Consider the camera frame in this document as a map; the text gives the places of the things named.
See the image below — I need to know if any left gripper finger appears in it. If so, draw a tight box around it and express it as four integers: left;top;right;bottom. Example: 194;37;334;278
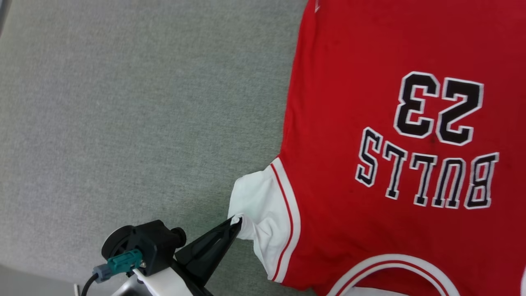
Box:
175;217;236;266
185;217;243;288

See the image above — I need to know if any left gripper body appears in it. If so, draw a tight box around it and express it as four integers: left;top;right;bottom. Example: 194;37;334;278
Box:
110;263;215;296

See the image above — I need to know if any black cable teal connector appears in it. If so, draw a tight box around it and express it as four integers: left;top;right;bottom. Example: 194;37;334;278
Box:
81;249;143;296

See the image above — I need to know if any red Bulls jersey garment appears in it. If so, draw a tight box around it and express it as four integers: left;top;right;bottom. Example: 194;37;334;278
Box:
227;0;526;296

